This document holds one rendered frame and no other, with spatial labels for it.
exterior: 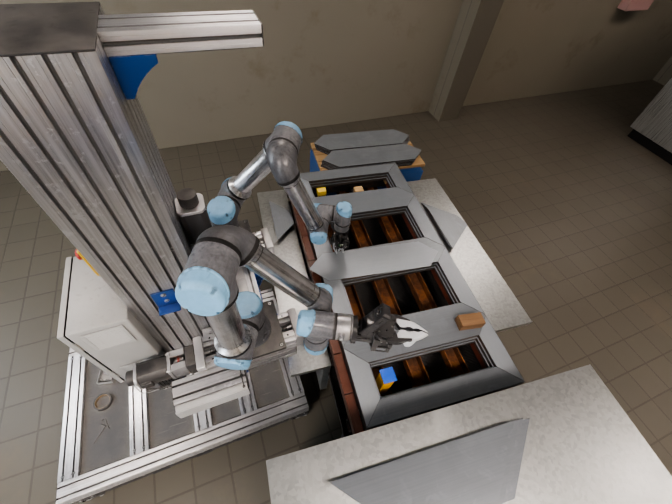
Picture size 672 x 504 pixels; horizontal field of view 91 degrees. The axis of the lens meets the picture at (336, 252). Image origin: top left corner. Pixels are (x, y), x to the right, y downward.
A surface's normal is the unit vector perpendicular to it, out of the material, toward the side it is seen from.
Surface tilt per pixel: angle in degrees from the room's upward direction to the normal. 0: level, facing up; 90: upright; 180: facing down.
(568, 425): 0
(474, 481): 0
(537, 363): 0
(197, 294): 84
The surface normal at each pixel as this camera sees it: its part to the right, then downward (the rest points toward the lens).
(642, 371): 0.08, -0.61
